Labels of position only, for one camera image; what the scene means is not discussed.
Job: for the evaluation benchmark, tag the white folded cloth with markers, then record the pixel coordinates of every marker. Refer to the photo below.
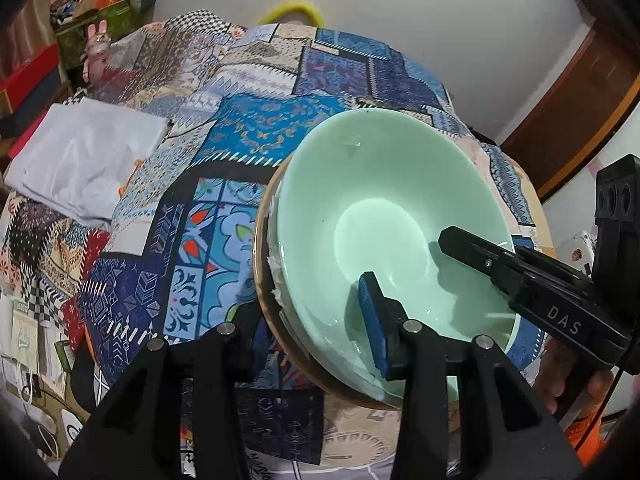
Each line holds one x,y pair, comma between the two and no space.
81,155

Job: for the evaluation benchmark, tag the pink rabbit toy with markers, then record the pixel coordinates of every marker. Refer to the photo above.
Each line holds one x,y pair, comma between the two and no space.
96,51

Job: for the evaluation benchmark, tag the green box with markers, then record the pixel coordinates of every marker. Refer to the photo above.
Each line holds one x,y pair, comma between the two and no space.
120,19

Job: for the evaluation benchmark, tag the blue patchwork tablecloth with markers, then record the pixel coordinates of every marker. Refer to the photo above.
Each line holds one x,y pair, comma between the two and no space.
177,257

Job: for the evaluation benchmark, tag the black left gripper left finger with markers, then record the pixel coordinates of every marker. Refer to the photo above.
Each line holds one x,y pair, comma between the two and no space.
224,357

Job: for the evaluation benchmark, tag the yellow round object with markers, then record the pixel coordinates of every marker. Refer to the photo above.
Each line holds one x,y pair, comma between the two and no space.
294,11

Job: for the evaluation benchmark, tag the mint green bowl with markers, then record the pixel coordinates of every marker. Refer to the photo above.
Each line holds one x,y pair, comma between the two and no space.
370,191

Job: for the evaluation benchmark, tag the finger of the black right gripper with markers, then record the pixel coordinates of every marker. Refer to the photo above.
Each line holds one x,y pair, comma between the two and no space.
499,264

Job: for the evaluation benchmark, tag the red box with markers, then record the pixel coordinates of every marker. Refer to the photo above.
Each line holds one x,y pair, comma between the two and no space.
28,77

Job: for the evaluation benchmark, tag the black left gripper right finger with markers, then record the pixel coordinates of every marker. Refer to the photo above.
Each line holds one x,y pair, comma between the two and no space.
406,349

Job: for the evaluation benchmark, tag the wooden door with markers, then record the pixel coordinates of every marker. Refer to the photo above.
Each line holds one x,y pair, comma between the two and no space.
593,96

